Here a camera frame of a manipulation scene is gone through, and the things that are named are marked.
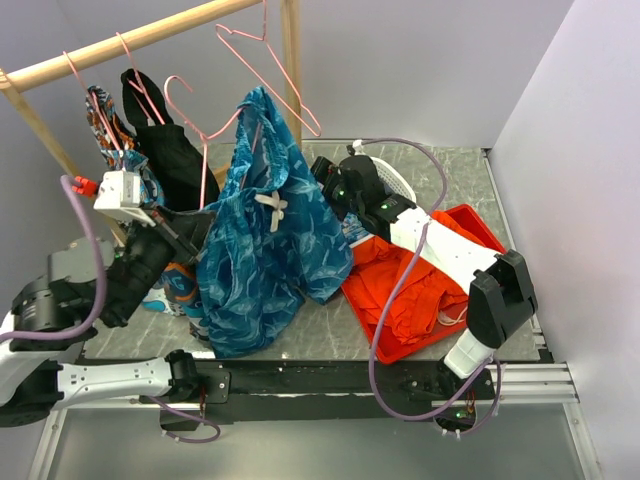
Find pink wire hanger with black shorts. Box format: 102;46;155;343
116;32;174;129

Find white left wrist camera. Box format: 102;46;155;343
71;170;145;222

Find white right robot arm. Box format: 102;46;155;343
311;155;537;399

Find wooden clothes rack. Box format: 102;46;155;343
0;0;306;246

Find pink wire hanger front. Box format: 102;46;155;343
163;75;244;210

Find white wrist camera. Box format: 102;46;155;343
71;170;145;222
346;139;367;156

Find empty pink wire hanger rear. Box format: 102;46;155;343
215;1;322;143

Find blue floral shorts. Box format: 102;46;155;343
341;213;372;248

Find black sport shorts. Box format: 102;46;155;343
119;68;224;214

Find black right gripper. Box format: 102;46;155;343
288;157;363;223

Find orange blue patterned shorts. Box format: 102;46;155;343
83;84;216;342

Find red plastic tray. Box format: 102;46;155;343
358;204;505;364

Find pink wire hanger far left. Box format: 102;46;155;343
62;50;122;150

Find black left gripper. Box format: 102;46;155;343
113;200;220;323

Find blue shark print shorts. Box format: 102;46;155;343
196;87;353;358

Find white perforated plastic basket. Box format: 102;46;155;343
371;157;416;202

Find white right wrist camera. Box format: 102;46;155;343
346;139;367;156

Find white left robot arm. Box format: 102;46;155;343
1;207;216;428

